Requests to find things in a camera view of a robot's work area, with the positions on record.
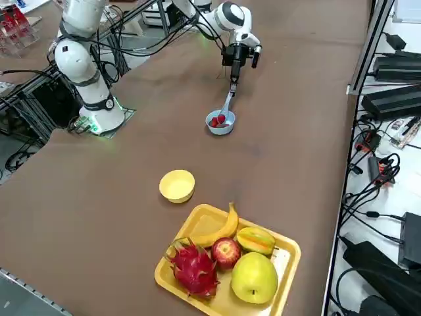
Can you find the red strawberry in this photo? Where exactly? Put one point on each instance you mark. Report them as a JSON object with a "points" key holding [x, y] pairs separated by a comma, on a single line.
{"points": [[225, 125], [214, 122], [222, 118]]}

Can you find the light blue bowl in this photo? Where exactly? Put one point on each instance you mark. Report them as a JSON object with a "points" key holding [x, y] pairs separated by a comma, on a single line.
{"points": [[218, 130]]}

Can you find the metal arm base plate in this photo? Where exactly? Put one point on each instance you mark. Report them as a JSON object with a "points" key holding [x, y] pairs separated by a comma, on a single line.
{"points": [[127, 113]]}

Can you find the red dragon fruit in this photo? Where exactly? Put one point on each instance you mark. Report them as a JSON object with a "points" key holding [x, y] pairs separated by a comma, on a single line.
{"points": [[194, 270]]}

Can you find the aluminium camera post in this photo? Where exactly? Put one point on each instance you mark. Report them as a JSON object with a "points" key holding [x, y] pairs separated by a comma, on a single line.
{"points": [[368, 49]]}

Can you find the orange and black connector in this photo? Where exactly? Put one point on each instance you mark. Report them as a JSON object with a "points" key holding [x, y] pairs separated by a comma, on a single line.
{"points": [[368, 140], [378, 171]]}

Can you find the small black inline adapter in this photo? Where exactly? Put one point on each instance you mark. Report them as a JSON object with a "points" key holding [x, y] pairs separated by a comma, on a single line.
{"points": [[372, 214]]}

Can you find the light blue spoon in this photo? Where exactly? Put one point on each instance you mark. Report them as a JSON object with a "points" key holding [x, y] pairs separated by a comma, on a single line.
{"points": [[227, 102]]}

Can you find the black box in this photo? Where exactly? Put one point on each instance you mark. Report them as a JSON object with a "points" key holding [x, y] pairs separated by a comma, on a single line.
{"points": [[411, 237]]}

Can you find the yellow banana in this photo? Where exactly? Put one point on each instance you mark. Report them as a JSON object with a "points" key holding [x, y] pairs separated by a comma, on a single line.
{"points": [[227, 227]]}

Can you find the clear rack with red boxes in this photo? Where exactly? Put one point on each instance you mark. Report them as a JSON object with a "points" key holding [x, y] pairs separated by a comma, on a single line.
{"points": [[13, 26]]}

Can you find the long black ribbed power brick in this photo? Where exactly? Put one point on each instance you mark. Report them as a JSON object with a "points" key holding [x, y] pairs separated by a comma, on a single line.
{"points": [[398, 67], [391, 102]]}

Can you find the yellow starfruit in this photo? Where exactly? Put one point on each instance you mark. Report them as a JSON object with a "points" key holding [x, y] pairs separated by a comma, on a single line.
{"points": [[256, 242]]}

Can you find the small black power adapter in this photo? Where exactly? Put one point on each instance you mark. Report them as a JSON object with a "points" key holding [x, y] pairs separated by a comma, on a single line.
{"points": [[396, 41]]}

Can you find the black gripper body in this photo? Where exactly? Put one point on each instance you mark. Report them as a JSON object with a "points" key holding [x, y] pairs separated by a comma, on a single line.
{"points": [[234, 55]]}

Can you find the yellow bowl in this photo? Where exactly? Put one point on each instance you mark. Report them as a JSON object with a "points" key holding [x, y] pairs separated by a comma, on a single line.
{"points": [[176, 189]]}

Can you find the red apple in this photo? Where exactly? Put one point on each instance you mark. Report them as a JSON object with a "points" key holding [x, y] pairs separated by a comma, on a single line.
{"points": [[225, 253]]}

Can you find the circuit board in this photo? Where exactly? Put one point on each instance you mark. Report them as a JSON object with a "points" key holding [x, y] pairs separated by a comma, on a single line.
{"points": [[404, 131]]}

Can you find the aluminium rail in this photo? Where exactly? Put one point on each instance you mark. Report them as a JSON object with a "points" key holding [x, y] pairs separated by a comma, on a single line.
{"points": [[19, 286]]}

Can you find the yellow plastic tray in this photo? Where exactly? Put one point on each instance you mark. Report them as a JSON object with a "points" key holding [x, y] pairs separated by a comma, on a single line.
{"points": [[204, 220]]}

